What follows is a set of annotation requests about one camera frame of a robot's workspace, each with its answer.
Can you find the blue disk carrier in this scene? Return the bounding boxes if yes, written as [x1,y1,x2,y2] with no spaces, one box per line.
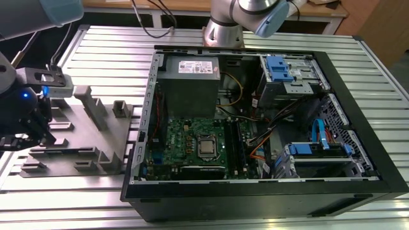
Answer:
[286,142,353,159]

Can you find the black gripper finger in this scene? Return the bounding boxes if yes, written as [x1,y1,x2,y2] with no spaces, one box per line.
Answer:
[0,134,32,151]
[30,112,57,147]

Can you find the metal optical drive cage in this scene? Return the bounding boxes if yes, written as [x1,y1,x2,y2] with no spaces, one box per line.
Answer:
[257,55,332,108]

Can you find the yellow wire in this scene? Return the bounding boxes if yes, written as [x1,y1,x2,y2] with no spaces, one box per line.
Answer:
[217,71,245,107]

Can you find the blue flat data cable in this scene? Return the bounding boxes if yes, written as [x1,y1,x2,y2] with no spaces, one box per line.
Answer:
[312,118,330,150]

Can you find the orange wire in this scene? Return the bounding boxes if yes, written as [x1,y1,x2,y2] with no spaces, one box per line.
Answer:
[249,141,268,161]

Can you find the blue drive cage latch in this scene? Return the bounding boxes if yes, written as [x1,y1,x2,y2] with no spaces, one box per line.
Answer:
[265,55,293,83]

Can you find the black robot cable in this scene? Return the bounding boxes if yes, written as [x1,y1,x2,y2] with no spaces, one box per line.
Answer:
[132,0,176,38]

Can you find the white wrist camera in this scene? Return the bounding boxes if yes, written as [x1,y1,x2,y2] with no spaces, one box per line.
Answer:
[16,67,74,98]

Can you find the brown wooden cabinet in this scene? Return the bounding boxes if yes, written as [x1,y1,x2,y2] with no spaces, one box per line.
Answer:
[334,0,409,70]

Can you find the black graphics card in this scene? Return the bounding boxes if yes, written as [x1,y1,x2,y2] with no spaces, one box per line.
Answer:
[178,164,226,180]

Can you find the wooden desk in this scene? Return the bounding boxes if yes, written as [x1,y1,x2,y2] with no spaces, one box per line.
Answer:
[81,0,349,34]

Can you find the grey power supply unit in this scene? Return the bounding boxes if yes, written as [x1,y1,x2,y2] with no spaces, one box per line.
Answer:
[157,56,221,119]

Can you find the silver CPU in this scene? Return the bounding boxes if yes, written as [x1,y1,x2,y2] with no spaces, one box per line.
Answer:
[198,140,218,155]

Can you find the grey parts rack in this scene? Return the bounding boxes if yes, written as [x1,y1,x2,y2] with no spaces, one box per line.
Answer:
[18,85,134,179]

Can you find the green motherboard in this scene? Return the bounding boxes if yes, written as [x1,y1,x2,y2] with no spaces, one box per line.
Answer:
[141,117,266,180]

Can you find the black CPU socket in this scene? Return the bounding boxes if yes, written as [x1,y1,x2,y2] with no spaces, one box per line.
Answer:
[194,133,222,160]

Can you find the black cable bundle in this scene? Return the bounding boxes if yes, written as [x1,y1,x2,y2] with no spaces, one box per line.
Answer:
[249,95,308,144]

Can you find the black open PC case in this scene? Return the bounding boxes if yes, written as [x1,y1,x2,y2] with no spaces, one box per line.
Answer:
[120,44,409,222]

